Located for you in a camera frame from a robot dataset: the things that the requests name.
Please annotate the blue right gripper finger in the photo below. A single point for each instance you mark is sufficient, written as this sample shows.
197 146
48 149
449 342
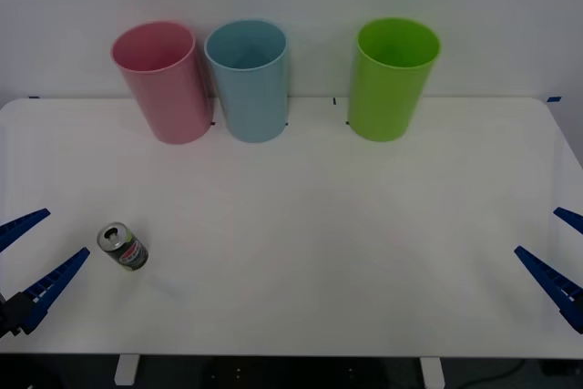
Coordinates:
571 217
553 280

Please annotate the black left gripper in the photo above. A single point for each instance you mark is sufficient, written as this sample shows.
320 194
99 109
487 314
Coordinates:
9 314

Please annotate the black drink can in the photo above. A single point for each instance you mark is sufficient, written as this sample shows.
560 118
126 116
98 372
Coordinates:
129 254

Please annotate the white table leg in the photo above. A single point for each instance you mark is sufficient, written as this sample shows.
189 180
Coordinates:
126 370
432 372

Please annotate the pink plastic bin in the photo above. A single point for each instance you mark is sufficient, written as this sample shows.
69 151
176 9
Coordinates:
168 102

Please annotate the green plastic bin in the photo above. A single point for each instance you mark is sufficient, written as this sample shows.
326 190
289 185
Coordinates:
385 102

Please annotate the pale blue plastic bin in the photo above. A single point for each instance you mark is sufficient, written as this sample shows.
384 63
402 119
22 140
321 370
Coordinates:
255 102

